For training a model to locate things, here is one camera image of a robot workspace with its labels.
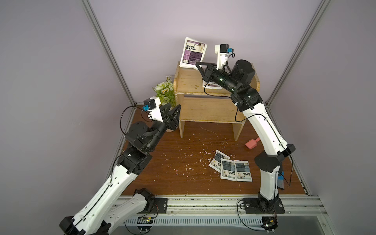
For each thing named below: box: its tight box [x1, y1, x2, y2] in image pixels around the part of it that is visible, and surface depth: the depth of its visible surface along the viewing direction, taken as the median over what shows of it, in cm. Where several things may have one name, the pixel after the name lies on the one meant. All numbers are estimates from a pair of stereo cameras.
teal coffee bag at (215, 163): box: [208, 149, 231, 173], surface depth 89 cm
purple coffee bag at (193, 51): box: [179, 36, 208, 71], surface depth 60 cm
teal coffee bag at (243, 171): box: [234, 160, 253, 183], surface depth 85 cm
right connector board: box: [260, 215, 279, 234], surface depth 71 cm
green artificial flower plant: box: [151, 75, 177, 108], surface depth 87 cm
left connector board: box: [136, 215, 154, 233], surface depth 72 cm
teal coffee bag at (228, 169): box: [220, 158, 237, 182], surface depth 86 cm
